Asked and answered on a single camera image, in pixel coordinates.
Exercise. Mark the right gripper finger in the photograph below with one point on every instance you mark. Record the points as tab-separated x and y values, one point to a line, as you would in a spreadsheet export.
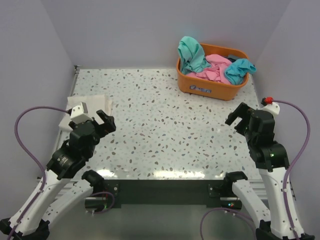
240	112
242	125

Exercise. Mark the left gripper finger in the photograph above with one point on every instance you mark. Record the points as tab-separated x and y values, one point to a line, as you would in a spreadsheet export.
110	125
102	115

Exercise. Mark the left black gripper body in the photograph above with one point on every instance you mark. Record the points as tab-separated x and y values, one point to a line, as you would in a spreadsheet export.
100	130

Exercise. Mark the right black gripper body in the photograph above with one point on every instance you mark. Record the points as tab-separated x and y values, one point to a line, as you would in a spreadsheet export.
247	117

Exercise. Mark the turquoise blue t shirt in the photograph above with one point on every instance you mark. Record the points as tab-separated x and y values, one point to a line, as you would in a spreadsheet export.
236	72

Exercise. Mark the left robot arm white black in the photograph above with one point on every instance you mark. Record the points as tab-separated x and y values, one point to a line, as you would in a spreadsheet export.
29	222

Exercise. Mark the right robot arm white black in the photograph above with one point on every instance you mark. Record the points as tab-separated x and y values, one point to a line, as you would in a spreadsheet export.
279	220

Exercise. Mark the folded cream t shirt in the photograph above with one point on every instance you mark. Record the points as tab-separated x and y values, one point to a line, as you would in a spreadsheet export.
94	103

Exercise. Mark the pink t shirt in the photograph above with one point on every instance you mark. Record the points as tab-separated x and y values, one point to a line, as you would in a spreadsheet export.
216	71

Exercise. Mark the orange plastic basket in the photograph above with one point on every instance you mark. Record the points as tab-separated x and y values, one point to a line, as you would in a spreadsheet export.
208	88

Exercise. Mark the dark grey t shirt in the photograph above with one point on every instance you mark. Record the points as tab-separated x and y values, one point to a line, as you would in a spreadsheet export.
232	58

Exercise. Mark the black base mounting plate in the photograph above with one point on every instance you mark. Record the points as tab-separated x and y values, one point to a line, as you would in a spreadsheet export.
202	192

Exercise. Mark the teal green t shirt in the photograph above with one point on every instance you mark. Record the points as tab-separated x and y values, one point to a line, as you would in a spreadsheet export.
192	56

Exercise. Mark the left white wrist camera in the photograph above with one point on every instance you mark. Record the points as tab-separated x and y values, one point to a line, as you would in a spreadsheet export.
79	113

